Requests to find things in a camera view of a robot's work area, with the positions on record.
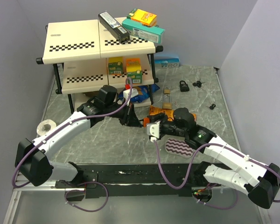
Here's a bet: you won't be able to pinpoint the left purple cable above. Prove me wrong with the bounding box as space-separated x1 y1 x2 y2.
11 77 133 213

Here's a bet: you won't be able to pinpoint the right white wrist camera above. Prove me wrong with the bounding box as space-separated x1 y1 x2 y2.
146 121 161 143

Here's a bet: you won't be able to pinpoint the blue white toothpaste box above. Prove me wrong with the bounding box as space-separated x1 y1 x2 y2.
154 58 180 69

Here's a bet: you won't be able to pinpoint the green yellow box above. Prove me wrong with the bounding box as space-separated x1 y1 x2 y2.
126 58 143 84
108 56 123 75

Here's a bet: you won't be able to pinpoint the long black box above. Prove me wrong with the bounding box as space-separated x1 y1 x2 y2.
98 12 130 43

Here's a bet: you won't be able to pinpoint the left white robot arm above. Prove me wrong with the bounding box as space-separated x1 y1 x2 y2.
15 85 142 188

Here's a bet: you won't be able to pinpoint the teal toothpaste box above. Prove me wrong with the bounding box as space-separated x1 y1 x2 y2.
122 19 165 44

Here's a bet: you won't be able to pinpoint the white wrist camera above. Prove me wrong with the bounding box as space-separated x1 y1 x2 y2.
146 121 161 143
123 84 139 101

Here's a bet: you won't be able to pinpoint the clear tape roll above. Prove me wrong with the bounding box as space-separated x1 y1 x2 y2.
36 119 56 136

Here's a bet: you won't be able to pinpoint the green yellow box left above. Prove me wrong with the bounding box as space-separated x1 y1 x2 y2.
108 56 123 75

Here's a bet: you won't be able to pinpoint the blue chip bag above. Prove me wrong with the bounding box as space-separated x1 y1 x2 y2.
118 84 160 103

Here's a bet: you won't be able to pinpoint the green yellow box right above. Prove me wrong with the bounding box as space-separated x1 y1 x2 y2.
126 58 143 84

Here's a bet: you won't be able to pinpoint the small brass padlock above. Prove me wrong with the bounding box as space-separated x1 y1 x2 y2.
164 87 171 95

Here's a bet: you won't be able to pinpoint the orange kettle chip bag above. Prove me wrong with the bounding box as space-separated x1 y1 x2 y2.
148 105 197 122

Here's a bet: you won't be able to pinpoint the beige checkered three-tier shelf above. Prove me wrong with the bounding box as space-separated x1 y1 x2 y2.
36 20 163 112

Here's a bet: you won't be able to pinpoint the large brass long-shackle padlock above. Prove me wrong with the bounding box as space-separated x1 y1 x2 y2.
162 94 172 110

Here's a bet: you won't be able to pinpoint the purple wavy sponge pad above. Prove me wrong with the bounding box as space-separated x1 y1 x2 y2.
165 139 195 158

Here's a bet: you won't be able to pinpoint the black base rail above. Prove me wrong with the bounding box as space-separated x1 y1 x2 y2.
51 162 227 199

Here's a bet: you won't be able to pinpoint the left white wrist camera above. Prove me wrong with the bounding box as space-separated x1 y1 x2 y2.
123 84 139 101

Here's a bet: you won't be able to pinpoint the orange yellow snack box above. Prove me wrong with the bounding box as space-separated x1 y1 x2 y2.
126 8 157 27

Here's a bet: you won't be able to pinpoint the black keys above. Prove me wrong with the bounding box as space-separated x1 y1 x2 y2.
207 102 217 110

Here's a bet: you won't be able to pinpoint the black Kaijing padlock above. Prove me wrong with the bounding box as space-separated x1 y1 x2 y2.
179 80 189 92

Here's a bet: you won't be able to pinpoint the orange black padlock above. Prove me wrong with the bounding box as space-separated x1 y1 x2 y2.
140 117 150 126

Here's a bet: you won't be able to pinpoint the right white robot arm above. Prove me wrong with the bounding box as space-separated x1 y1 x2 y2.
144 108 280 209

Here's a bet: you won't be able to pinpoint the black key bunch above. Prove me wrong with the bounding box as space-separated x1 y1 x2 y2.
191 80 205 90

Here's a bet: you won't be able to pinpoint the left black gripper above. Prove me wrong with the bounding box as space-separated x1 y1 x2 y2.
105 101 142 128

